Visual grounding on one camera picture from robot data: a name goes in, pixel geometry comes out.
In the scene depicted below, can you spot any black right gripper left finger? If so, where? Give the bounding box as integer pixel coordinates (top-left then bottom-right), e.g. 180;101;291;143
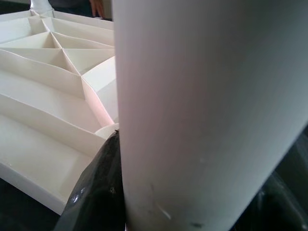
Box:
54;129;128;231

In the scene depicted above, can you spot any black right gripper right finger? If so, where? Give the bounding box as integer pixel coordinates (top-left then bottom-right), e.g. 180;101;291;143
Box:
252;172;308;231

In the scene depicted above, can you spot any white plastic table top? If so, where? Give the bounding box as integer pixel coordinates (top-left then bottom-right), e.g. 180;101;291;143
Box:
0;9;120;217

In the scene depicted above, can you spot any person bare hand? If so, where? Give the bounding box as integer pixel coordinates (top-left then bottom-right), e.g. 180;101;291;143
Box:
89;0;106;18

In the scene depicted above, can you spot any person in dark clothes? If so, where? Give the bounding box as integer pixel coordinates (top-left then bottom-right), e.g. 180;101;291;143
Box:
49;0;114;19

